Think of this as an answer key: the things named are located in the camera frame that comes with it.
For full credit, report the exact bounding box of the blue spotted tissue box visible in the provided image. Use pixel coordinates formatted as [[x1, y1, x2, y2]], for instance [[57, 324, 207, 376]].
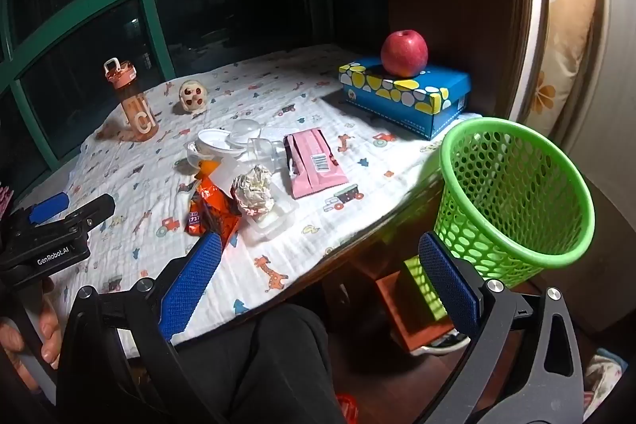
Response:
[[339, 55, 472, 141]]

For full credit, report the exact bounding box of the beige floral pillow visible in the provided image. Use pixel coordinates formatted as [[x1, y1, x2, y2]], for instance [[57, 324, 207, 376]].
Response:
[[522, 0, 602, 141]]

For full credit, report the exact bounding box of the clear rectangular plastic tray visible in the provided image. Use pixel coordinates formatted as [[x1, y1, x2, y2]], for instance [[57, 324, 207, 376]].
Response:
[[246, 188, 299, 240]]

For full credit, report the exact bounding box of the red apple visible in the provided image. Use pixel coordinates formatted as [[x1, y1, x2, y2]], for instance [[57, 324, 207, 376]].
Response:
[[380, 29, 429, 78]]

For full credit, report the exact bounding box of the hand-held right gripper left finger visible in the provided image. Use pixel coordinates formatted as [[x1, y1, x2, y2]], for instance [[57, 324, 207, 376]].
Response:
[[54, 232, 222, 424]]

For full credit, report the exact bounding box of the clear plastic drinking cup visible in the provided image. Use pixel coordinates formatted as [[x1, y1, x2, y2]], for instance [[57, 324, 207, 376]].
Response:
[[247, 137, 286, 171]]

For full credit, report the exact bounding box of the small red object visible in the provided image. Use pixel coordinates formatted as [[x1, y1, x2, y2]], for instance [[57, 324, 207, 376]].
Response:
[[338, 394, 359, 424]]

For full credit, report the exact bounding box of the pink snack packet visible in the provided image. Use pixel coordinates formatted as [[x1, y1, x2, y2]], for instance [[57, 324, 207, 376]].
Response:
[[283, 128, 349, 199]]

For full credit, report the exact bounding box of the green plastic mesh basket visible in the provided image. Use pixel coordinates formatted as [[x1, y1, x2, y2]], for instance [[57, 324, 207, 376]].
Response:
[[403, 117, 596, 321]]

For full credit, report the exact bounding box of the strawberry cake plush toy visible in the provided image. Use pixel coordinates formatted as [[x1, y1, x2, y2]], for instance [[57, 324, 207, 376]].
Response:
[[178, 79, 208, 114]]

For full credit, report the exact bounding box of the clear domed plastic cup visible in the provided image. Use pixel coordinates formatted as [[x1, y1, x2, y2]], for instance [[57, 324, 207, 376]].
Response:
[[229, 119, 261, 145]]

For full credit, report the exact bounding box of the clear jelly cup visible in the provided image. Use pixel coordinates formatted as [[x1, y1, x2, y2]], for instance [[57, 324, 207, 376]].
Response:
[[186, 141, 209, 171]]

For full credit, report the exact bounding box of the person's leg in black pants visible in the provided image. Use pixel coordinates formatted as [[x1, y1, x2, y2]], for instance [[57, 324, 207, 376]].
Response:
[[174, 305, 343, 424]]

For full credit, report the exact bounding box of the light patterned cloth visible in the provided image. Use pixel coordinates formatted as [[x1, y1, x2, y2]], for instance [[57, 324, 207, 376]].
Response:
[[584, 349, 622, 410]]

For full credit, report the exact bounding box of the white oval plastic tray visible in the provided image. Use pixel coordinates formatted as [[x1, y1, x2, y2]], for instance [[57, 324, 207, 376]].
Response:
[[197, 128, 244, 157]]

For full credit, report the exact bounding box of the orange water bottle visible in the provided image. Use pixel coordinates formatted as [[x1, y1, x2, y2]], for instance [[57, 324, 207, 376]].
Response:
[[103, 57, 159, 143]]

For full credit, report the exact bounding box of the orange snack wrapper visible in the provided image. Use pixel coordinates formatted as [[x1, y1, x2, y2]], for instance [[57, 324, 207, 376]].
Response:
[[185, 158, 244, 251]]

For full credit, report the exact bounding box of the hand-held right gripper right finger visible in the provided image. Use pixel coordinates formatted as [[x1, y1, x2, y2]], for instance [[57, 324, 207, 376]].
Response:
[[412, 231, 584, 424]]

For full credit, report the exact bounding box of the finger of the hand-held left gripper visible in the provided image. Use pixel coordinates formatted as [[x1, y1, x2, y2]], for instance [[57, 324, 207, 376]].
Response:
[[60, 194, 116, 237], [10, 193, 70, 226]]

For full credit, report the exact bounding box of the foil ball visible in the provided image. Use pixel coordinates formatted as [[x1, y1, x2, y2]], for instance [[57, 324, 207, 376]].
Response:
[[233, 165, 275, 216]]

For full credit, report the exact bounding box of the white shoe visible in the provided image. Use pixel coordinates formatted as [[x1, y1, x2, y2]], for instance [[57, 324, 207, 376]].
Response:
[[412, 335, 470, 358]]

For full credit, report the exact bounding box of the red-brown wooden box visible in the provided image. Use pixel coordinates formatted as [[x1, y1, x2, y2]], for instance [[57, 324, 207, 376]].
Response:
[[375, 270, 455, 352]]

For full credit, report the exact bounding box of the person's left hand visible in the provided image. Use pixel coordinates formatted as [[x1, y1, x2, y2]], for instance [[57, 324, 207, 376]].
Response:
[[0, 277, 64, 392]]

